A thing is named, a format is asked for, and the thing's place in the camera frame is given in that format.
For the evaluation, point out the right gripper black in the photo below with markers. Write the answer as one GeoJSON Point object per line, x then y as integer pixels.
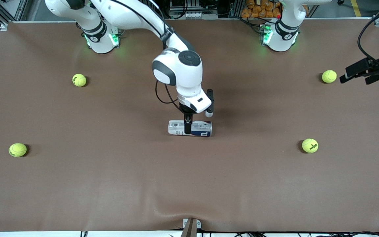
{"type": "Point", "coordinates": [187, 117]}

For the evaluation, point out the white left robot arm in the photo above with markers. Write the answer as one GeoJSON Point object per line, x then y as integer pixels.
{"type": "Point", "coordinates": [283, 39]}

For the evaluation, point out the grey metal camera bracket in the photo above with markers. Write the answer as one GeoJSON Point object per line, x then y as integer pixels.
{"type": "Point", "coordinates": [191, 227]}

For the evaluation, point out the brown table mat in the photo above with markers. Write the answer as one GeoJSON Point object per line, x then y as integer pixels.
{"type": "Point", "coordinates": [189, 184]}

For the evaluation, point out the silver aluminium frame post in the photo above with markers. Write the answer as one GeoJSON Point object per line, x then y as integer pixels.
{"type": "Point", "coordinates": [236, 8]}

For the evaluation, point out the clear tennis ball can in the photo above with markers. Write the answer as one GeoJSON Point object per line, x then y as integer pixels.
{"type": "Point", "coordinates": [176, 128]}

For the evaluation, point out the yellow tennis ball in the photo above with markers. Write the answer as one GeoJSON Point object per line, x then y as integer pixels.
{"type": "Point", "coordinates": [17, 149]}
{"type": "Point", "coordinates": [329, 76]}
{"type": "Point", "coordinates": [310, 145]}
{"type": "Point", "coordinates": [79, 80]}

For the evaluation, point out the white terminal block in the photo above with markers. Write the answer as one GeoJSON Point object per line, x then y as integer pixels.
{"type": "Point", "coordinates": [201, 15]}

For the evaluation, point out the orange packets pile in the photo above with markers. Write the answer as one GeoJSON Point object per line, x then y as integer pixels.
{"type": "Point", "coordinates": [258, 10]}

